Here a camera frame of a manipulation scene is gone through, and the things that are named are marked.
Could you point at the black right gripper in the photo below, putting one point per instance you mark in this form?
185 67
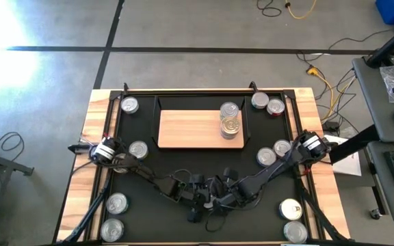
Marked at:
227 191

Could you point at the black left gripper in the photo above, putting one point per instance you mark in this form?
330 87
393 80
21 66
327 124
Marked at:
196 198

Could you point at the wooden shelf black metal frame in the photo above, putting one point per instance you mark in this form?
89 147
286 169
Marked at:
190 130

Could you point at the silver-lid seafood can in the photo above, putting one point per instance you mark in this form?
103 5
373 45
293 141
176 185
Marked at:
229 109
116 203
295 232
111 230

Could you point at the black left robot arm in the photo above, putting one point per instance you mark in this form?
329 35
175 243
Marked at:
145 174

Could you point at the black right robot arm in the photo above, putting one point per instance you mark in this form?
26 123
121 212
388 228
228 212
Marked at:
272 171

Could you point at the silver-lid can blue label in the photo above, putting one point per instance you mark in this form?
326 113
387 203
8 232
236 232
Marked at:
266 156

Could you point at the silver-lid can red label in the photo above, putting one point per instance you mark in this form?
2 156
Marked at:
275 106
280 148

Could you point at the teal yellowfin tuna can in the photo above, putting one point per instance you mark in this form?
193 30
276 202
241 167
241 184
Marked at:
138 149

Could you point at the silver-lid can green label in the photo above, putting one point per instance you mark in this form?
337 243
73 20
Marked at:
260 99

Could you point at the silver-lid can white label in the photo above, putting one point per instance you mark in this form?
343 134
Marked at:
129 104

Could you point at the black power adapter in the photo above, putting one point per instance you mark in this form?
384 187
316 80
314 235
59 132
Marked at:
330 126

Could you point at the white paper sheet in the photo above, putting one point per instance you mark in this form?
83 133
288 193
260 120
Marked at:
349 165

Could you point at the black stand beam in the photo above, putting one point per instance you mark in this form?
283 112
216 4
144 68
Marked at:
357 141

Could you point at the black caster wheel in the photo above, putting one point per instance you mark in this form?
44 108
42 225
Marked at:
376 214

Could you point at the grey side desk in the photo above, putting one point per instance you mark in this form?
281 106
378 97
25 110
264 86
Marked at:
375 102

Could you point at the grey metal stand leg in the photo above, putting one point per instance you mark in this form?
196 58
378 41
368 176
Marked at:
5 163

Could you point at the black slanted pole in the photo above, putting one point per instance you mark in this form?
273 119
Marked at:
388 46

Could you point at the blue plastic bin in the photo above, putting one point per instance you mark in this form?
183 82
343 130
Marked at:
388 12

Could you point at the black metal table frame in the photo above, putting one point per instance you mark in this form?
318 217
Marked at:
80 227

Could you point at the black clamp bracket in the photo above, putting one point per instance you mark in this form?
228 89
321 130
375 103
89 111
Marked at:
77 148

